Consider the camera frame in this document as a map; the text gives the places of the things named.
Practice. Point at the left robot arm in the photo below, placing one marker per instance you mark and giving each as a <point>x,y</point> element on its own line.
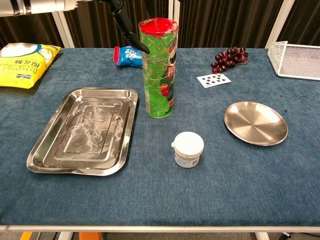
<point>7,7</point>

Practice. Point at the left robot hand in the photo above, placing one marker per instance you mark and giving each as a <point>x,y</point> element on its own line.
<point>125,21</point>

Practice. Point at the green chips can red lid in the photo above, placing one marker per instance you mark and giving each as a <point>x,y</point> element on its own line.
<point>158,75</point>

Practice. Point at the white playing card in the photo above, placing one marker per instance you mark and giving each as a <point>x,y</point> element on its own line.
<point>213,80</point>

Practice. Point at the blue cookie package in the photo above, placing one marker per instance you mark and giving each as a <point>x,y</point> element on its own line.
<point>127,56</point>

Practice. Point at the yellow snack bag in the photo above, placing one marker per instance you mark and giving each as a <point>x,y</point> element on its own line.
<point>22,65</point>

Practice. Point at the rectangular steel tray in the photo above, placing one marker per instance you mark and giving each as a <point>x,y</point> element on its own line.
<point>82,130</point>

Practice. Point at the blue table cloth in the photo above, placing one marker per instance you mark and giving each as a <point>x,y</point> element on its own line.
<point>175,195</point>

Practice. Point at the dark pleated curtain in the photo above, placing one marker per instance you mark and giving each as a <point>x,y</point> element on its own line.
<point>308,17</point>
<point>225,22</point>
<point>25,27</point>
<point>95,27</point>

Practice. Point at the round steel plate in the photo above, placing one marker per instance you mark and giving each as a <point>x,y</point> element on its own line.
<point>256,123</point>

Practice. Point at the white plastic jar with lid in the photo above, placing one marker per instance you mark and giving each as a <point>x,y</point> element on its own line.
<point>188,147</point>

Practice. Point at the dark purple grape bunch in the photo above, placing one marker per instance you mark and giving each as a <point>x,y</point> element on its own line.
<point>228,60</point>

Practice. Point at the white frame post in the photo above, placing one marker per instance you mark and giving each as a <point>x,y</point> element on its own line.
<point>62,27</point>
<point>281,17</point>
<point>173,10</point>

